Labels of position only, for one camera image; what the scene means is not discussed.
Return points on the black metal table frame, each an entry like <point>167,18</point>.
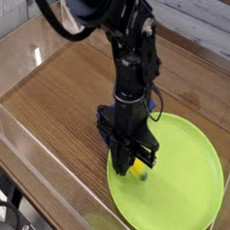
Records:
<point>13,216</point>

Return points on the blue plastic block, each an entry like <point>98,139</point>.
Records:
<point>107,137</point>

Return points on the green round plate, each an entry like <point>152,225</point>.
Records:
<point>184,189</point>

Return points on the clear acrylic front wall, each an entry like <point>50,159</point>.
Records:
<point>63,199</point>

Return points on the yellow toy banana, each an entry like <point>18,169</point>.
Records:
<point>138,170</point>

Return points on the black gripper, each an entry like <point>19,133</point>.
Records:
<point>127,125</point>

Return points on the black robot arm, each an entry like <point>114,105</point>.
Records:
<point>130,27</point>

